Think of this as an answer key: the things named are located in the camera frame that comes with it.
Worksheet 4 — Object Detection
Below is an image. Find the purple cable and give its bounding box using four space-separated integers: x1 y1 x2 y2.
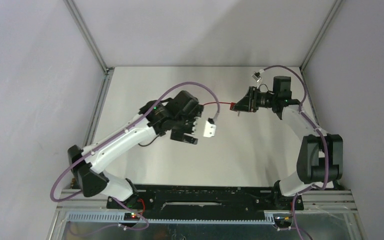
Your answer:
49 81 221 231
258 64 330 240

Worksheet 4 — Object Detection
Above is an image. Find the black cable lock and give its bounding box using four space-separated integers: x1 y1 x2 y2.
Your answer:
137 135 161 148

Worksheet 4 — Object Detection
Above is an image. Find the red cable lock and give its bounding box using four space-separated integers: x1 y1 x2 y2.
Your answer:
202 101 236 108

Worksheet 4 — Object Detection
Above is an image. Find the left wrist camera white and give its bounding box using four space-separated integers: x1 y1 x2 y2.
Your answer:
192 117 217 138

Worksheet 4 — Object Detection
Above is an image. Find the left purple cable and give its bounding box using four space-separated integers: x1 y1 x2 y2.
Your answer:
49 81 221 231

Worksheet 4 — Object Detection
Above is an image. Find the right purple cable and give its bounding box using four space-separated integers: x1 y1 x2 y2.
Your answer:
258 64 330 240

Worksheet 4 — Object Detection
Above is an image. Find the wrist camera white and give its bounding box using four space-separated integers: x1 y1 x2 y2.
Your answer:
251 69 264 83
192 117 217 138

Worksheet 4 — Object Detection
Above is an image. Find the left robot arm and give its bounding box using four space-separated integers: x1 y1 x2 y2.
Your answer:
67 90 204 208

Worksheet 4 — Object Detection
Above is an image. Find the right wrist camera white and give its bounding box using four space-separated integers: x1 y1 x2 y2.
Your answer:
251 69 264 83

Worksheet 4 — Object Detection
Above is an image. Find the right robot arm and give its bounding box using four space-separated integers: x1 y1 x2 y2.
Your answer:
230 76 343 209

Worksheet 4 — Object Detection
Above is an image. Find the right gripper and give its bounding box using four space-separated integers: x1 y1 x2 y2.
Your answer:
231 86 278 113

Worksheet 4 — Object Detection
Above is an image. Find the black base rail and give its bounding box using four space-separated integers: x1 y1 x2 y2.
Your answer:
105 180 304 222

